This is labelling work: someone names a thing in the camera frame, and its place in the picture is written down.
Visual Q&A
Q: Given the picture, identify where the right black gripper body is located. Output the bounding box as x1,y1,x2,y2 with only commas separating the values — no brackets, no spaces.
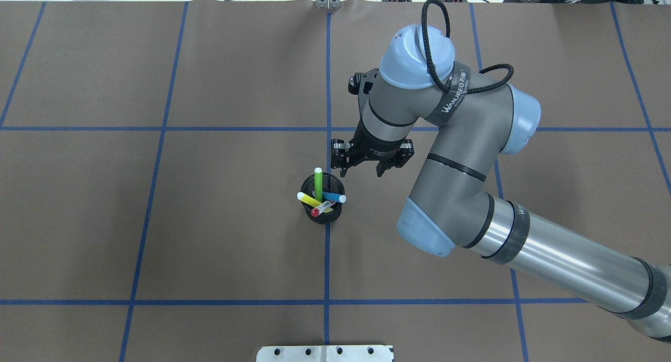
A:
348,123,405,167

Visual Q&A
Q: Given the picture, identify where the blue highlighter pen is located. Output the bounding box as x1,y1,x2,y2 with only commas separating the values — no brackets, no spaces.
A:
322,192,346,203

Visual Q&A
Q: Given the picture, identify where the red whiteboard marker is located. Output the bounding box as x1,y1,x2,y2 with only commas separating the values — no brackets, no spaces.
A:
310,200,336,218

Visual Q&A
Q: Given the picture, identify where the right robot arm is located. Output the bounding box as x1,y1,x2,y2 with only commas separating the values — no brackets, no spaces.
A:
330,0,670,343

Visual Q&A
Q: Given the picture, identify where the green highlighter pen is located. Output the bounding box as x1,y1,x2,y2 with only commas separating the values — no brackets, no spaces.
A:
313,167,323,202

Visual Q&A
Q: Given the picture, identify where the black mesh pen cup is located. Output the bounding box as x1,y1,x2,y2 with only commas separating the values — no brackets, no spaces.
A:
299,172,345,224

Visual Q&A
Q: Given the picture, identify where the yellow highlighter pen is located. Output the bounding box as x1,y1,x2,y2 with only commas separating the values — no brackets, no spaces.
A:
297,192,322,209

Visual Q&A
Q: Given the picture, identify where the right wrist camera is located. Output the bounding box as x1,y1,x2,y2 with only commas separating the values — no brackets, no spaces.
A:
347,68,379,95

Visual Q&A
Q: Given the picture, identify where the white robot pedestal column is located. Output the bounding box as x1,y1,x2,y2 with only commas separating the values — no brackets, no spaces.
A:
256,344,395,361

